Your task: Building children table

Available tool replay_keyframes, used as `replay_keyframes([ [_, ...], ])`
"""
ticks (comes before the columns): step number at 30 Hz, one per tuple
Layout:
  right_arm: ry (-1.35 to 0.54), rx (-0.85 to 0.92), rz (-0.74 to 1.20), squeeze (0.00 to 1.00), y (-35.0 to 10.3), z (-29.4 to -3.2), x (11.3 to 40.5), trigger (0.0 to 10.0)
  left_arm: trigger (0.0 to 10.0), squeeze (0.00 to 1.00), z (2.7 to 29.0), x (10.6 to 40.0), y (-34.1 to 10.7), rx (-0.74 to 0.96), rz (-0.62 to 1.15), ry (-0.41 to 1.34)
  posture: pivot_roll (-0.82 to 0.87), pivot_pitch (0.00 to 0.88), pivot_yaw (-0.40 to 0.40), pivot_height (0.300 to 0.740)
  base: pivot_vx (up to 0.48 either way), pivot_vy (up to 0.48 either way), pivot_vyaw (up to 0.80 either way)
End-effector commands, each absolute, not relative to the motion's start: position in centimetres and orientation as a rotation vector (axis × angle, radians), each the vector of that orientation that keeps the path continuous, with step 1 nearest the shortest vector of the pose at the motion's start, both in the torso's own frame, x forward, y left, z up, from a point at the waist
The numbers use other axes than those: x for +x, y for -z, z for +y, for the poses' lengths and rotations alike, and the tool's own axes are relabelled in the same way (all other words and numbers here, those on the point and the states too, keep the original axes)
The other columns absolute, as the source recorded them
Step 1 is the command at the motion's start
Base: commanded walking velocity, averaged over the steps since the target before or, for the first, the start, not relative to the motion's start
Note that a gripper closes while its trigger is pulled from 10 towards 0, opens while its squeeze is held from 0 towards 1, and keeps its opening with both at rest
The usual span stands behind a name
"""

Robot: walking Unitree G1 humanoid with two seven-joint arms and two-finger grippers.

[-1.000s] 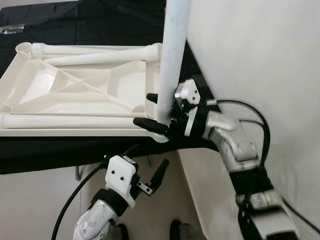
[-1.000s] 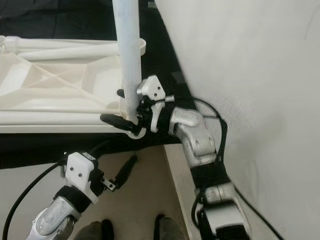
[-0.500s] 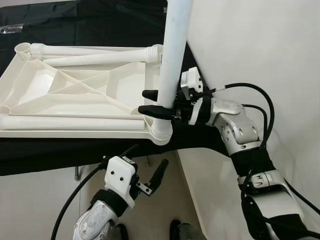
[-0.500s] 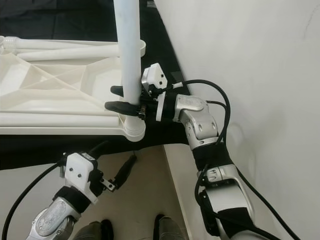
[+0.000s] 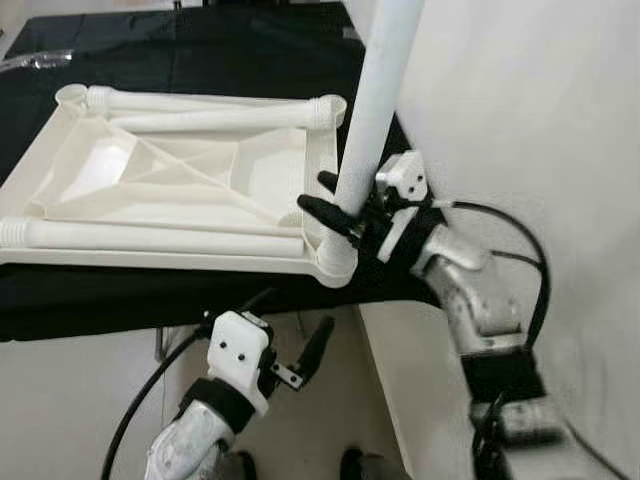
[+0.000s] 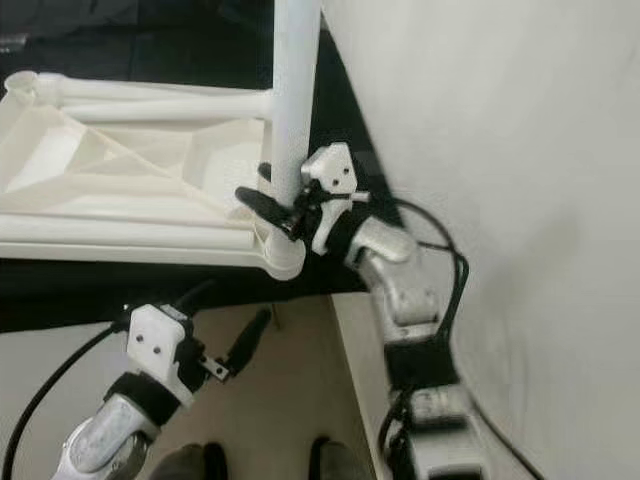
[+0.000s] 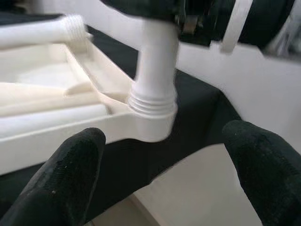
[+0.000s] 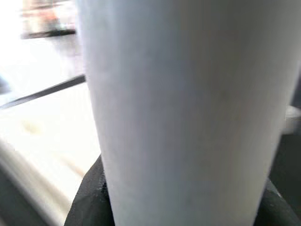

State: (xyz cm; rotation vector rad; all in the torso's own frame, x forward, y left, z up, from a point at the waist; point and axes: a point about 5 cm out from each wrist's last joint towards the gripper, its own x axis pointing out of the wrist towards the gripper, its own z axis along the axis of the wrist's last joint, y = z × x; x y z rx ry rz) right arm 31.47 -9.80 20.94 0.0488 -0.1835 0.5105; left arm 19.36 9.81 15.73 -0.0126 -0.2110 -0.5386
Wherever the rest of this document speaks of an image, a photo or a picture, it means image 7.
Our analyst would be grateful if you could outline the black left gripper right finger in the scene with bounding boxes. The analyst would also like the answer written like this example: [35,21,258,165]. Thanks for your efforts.
[222,120,301,226]

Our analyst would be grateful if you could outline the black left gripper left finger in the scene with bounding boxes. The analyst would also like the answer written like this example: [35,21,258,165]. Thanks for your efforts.
[0,127,106,226]

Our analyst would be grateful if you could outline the white plastic table top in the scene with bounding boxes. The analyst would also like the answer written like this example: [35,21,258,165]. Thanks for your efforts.
[0,35,179,177]

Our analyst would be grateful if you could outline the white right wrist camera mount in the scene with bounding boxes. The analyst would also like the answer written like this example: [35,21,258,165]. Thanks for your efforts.
[220,0,253,54]

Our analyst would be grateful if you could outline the black tablecloth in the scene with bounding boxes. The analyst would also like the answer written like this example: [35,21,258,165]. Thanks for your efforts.
[0,10,243,226]

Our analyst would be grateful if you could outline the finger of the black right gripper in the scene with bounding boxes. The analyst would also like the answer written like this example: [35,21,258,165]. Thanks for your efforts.
[101,0,179,23]

